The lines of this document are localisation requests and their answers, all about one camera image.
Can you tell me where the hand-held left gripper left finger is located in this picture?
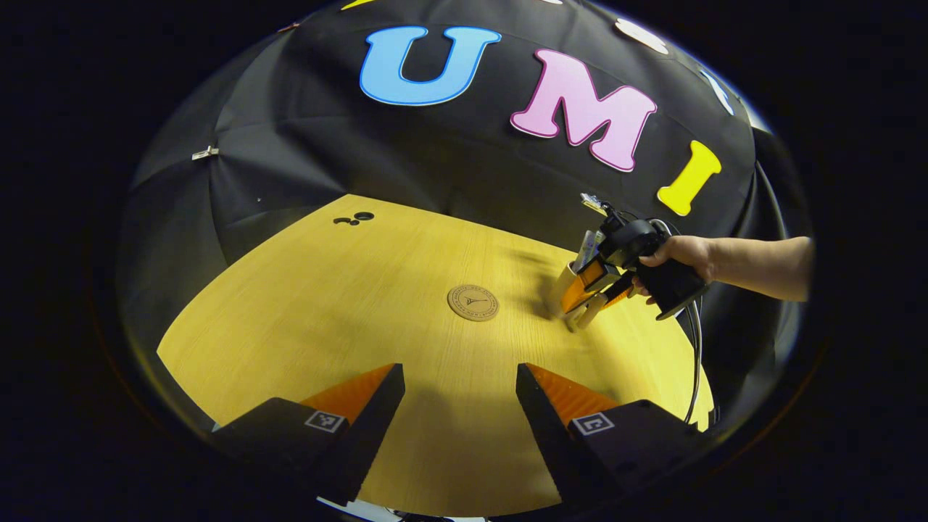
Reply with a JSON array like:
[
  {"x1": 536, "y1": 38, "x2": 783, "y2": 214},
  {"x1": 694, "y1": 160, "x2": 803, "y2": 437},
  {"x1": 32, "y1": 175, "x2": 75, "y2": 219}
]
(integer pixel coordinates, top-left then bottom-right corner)
[{"x1": 210, "y1": 362, "x2": 407, "y2": 507}]

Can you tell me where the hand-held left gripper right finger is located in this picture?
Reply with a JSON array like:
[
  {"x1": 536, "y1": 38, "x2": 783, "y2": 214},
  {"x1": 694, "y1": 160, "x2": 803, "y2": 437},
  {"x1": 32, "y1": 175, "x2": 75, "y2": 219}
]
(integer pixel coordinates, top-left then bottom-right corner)
[{"x1": 516, "y1": 362, "x2": 708, "y2": 508}]

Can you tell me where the beige cup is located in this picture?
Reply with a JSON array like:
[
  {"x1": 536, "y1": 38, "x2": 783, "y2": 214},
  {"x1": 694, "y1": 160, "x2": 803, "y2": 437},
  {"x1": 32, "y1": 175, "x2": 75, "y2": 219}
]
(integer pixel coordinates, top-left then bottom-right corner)
[{"x1": 551, "y1": 261, "x2": 610, "y2": 332}]

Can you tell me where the round brown coaster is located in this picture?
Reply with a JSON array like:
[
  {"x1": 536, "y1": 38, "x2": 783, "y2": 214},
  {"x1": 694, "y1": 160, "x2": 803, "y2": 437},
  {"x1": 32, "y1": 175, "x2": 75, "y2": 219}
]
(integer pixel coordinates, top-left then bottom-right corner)
[{"x1": 447, "y1": 284, "x2": 500, "y2": 322}]

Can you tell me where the wooden desktop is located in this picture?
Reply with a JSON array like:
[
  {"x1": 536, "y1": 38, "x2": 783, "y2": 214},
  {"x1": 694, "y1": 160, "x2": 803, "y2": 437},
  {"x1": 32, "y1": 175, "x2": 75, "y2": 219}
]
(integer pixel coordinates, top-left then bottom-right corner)
[{"x1": 157, "y1": 194, "x2": 715, "y2": 519}]

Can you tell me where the black backdrop cloth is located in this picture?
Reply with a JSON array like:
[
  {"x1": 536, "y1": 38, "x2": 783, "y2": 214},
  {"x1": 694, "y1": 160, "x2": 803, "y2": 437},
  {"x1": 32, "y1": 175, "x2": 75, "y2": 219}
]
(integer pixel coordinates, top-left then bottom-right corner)
[{"x1": 120, "y1": 0, "x2": 813, "y2": 407}]

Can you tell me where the black cable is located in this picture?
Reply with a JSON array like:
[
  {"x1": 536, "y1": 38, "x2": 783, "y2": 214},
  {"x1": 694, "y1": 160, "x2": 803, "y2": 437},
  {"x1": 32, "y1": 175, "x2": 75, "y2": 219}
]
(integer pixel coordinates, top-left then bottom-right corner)
[{"x1": 681, "y1": 297, "x2": 720, "y2": 425}]

